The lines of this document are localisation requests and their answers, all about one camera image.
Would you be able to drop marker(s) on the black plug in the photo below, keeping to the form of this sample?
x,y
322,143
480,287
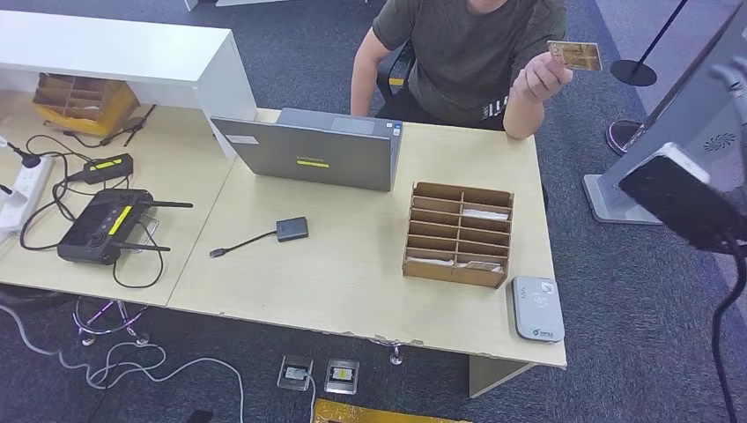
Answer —
x,y
29,159

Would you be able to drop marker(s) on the metal floor socket yellow label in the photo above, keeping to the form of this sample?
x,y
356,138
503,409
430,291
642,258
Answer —
x,y
341,376

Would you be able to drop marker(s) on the wooden organizer with yellow wrap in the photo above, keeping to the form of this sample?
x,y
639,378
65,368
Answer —
x,y
86,102

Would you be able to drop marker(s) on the wooden card organizer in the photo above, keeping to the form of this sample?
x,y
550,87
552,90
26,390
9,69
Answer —
x,y
452,274

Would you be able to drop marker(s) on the person's right forearm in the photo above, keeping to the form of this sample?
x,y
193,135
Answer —
x,y
365,82

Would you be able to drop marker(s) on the grey kiosk stand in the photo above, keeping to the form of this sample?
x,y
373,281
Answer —
x,y
683,122

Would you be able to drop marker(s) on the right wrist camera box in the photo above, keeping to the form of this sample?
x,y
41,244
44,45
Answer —
x,y
683,198

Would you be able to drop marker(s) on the round stanchion base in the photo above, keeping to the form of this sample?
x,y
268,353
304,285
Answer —
x,y
620,137

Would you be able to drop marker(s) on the chrome chair base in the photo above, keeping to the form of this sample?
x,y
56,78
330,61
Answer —
x,y
142,338

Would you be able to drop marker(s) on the white desk shelf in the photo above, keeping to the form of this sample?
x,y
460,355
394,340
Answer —
x,y
116,52

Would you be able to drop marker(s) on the brown ID card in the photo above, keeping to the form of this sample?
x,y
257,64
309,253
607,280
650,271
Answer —
x,y
578,56

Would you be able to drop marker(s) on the white power strip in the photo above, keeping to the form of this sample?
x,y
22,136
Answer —
x,y
26,189

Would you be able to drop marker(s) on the beige desk leg panel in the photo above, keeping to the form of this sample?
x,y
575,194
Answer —
x,y
490,373

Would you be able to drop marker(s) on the black USB adapter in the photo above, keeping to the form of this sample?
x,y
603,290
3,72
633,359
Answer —
x,y
292,229

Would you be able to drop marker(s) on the grey card reader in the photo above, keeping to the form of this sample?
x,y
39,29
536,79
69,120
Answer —
x,y
537,309

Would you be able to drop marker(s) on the person's left forearm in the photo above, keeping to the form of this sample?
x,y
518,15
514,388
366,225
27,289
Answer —
x,y
522,117

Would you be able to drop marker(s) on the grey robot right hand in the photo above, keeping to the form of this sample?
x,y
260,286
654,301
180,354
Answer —
x,y
736,76

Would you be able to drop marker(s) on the person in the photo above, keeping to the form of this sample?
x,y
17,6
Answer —
x,y
467,52

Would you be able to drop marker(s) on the chrome desk foot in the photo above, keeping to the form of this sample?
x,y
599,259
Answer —
x,y
397,356

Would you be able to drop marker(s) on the black stanchion with pole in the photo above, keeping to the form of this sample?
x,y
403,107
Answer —
x,y
633,73

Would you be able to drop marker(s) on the brown room key card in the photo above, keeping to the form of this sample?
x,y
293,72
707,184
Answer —
x,y
484,267

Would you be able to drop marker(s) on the person's left hand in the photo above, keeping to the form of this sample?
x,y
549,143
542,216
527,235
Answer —
x,y
540,79

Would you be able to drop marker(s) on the black remote controller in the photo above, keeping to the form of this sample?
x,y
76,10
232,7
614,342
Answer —
x,y
100,225

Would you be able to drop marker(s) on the grey laptop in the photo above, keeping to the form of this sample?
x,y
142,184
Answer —
x,y
309,152

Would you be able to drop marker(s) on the yellow package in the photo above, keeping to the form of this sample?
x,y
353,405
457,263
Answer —
x,y
382,414

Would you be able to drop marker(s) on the black power adapter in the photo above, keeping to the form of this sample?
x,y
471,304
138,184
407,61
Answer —
x,y
109,168

